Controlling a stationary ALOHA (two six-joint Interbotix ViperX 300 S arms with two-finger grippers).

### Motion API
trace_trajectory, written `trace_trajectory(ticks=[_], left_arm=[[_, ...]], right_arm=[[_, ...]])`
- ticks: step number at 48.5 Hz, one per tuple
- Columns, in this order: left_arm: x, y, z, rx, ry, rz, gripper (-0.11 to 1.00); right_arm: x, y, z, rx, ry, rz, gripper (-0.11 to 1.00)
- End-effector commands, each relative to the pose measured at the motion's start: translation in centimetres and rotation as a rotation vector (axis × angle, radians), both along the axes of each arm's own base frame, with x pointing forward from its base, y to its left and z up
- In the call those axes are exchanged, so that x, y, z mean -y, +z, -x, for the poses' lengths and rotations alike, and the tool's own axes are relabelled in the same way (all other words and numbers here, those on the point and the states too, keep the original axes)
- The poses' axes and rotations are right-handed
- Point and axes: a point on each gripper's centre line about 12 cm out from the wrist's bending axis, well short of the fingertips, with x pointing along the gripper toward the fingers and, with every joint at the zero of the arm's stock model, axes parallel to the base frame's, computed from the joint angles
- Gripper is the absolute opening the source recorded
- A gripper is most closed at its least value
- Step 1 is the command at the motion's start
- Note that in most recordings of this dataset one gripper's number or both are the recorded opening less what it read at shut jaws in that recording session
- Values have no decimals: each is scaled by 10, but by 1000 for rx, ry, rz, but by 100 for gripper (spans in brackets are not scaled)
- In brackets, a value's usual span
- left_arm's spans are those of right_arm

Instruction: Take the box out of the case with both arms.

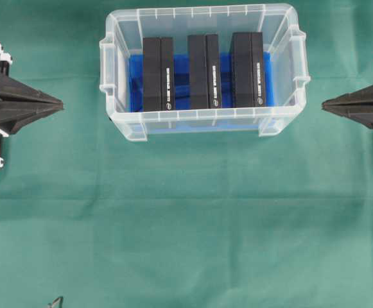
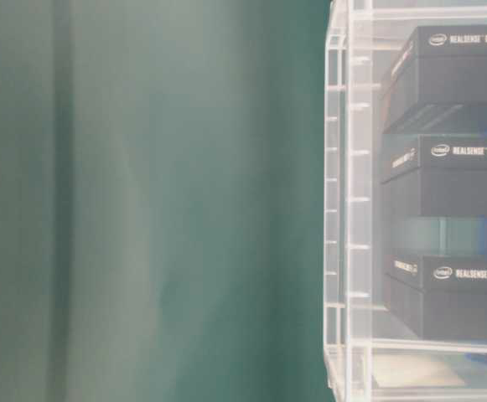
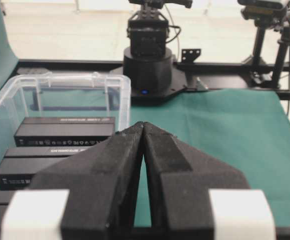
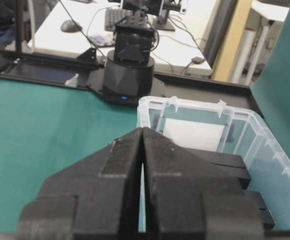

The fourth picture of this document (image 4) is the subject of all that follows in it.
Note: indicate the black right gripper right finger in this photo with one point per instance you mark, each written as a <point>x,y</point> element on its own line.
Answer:
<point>188,198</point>

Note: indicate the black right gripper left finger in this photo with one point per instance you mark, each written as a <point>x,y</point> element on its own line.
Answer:
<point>96,198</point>

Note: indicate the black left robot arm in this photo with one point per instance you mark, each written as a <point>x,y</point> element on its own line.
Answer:
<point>128,72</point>

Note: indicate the clear plastic storage case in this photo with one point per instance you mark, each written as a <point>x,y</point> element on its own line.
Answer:
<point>217,127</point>

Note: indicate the black computer mouse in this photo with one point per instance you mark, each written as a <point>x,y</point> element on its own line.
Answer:
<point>70,26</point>

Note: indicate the white desk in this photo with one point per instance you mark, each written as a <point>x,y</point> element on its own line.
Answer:
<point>177,51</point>

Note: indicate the black keyboard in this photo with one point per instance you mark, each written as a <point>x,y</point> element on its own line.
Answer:
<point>112,16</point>

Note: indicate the black monitor stand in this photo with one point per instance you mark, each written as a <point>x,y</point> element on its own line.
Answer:
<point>161,22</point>

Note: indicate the black table frame rail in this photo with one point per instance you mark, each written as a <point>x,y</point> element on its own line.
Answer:
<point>54,71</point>

